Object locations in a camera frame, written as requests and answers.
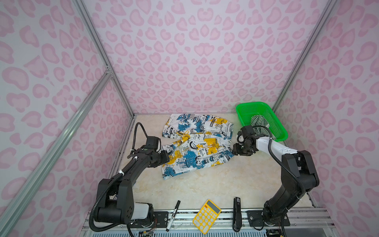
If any green white striped garment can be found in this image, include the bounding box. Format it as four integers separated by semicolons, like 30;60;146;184
250;115;270;128

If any colourful printed white shirt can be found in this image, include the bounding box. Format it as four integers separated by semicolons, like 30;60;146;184
162;114;234;180

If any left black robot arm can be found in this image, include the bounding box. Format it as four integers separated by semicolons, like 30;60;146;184
88;122;169;232

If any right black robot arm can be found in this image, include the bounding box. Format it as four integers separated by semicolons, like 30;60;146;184
233;125;320;225

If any green plastic basket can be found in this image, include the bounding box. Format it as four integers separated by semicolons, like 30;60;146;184
235;102;288;142

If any black marker pen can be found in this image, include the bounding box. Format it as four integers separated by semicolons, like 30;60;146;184
166;200;181;232

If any black stapler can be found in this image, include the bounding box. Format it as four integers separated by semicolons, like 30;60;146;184
232;197;242;233

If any yellow calculator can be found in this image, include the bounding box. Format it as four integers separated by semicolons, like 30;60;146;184
192;199;222;235

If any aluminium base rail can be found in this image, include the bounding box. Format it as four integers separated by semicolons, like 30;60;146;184
80;207;339;237

